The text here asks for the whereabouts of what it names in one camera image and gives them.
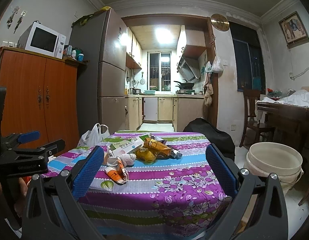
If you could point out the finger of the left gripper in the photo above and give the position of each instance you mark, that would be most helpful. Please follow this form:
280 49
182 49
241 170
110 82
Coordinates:
21 138
11 146

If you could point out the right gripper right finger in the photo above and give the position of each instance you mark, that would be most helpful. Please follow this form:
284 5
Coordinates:
257 209

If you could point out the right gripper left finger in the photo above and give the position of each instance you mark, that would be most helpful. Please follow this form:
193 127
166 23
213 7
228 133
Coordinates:
52 209

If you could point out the orange white wrapper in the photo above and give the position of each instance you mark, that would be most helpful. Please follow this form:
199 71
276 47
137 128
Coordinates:
117 172

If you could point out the white tissue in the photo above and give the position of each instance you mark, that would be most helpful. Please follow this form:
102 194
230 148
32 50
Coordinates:
125 159

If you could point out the white medicine box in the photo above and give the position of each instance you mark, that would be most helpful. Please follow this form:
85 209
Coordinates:
128 148

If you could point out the yellow bread wrapper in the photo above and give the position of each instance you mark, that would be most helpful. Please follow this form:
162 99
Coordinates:
153 150

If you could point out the green medicine box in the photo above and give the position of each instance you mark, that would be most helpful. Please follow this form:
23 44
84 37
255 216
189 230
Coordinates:
122 141

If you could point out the kitchen base cabinets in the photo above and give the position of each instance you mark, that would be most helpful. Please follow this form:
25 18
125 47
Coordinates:
175 109

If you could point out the kitchen window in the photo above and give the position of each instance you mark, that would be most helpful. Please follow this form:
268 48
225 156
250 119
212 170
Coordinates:
159 71

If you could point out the white plastic bag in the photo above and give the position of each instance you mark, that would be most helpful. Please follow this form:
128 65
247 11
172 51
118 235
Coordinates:
92 137

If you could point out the white plastic bucket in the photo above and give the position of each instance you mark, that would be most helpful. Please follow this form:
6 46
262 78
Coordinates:
264 158

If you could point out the orange wooden cabinet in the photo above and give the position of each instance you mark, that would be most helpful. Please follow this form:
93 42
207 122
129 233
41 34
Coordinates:
40 96

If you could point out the floral striped tablecloth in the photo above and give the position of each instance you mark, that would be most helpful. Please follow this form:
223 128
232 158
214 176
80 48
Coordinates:
169 199

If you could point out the dark wooden table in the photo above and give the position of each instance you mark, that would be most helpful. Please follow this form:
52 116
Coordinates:
290 120

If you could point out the white microwave oven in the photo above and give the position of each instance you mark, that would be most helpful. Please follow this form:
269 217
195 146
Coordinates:
41 39

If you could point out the dark wooden chair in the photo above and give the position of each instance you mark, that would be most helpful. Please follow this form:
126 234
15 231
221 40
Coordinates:
251 96

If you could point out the grey refrigerator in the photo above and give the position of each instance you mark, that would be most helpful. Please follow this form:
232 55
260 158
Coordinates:
101 86

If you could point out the white sheet on table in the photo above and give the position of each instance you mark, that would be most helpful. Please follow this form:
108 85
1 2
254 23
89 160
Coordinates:
300 99

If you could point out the black wok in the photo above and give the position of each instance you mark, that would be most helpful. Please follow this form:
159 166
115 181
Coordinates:
184 85

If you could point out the hanging plastic bags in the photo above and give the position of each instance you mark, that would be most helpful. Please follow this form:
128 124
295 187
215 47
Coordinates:
210 68

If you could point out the dark curtained window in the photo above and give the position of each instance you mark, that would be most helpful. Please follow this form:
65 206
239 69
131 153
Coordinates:
249 59

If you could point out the range hood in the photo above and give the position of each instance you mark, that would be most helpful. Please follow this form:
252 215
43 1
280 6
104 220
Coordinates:
188 65

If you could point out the framed elephant picture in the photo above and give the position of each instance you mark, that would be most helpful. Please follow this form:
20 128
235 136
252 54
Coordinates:
294 30

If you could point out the round brass wall clock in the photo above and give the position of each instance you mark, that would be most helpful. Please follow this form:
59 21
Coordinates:
220 22

